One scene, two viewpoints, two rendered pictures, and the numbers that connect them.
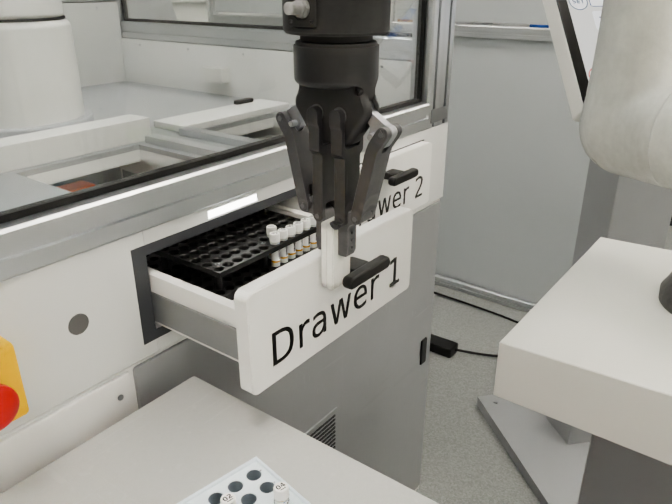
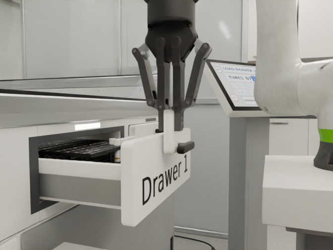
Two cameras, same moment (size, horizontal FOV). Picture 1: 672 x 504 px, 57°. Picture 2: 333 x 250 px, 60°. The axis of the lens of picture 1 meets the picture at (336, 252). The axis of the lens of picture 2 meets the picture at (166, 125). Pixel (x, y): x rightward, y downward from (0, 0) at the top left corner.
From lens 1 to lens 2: 28 cm
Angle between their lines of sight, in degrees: 27
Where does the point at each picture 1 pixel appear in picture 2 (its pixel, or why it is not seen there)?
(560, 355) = (299, 187)
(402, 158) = not seen: hidden behind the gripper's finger
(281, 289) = (146, 147)
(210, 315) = (91, 176)
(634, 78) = (281, 64)
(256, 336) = (136, 177)
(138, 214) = (35, 113)
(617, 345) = (320, 181)
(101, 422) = not seen: outside the picture
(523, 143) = not seen: hidden behind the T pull
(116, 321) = (13, 191)
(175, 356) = (50, 227)
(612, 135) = (276, 91)
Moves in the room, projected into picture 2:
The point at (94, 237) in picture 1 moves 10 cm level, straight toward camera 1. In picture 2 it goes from (6, 118) to (28, 121)
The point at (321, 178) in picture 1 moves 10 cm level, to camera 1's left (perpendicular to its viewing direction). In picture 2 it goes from (163, 82) to (97, 80)
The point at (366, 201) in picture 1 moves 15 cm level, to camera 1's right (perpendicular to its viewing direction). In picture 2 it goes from (194, 90) to (278, 92)
